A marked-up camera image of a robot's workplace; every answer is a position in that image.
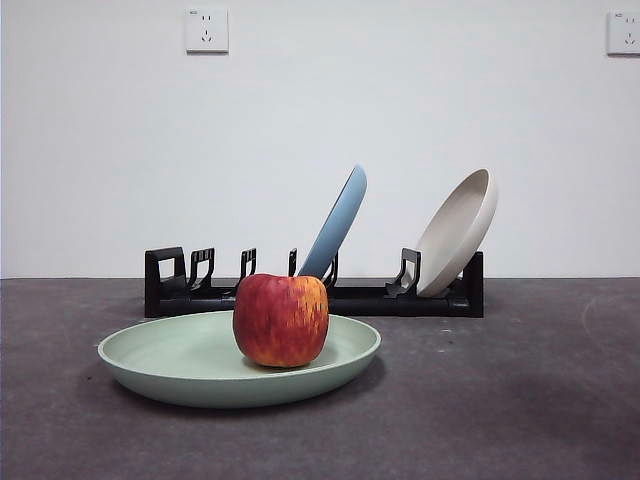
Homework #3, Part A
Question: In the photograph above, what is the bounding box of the red yellow apple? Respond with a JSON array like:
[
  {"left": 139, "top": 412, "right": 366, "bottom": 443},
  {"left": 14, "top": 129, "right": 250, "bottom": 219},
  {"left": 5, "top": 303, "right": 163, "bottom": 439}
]
[{"left": 232, "top": 272, "right": 331, "bottom": 369}]

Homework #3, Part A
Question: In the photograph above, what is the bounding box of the green round plate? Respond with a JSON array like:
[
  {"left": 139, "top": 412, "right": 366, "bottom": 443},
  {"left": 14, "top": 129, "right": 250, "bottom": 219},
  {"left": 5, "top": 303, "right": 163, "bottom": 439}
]
[{"left": 97, "top": 309, "right": 383, "bottom": 409}]

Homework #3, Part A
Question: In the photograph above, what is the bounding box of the light blue round plate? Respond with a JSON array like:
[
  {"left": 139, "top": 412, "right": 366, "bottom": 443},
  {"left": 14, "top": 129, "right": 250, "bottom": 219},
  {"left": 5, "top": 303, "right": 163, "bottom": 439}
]
[{"left": 298, "top": 164, "right": 369, "bottom": 281}]

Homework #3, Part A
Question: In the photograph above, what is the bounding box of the beige round plate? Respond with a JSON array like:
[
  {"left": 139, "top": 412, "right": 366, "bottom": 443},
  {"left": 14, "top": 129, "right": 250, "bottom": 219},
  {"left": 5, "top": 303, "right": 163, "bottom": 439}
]
[{"left": 414, "top": 168, "right": 500, "bottom": 297}]

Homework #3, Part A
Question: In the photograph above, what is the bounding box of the black plate rack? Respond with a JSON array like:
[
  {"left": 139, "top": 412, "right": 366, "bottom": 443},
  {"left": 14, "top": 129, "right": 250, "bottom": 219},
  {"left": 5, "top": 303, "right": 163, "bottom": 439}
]
[{"left": 144, "top": 245, "right": 485, "bottom": 319}]

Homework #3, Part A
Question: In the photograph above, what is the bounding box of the white wall socket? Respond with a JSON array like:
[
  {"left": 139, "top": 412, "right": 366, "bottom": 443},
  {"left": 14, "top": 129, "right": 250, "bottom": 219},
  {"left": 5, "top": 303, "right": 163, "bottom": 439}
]
[
  {"left": 606, "top": 10, "right": 640, "bottom": 57},
  {"left": 185, "top": 7, "right": 230, "bottom": 54}
]

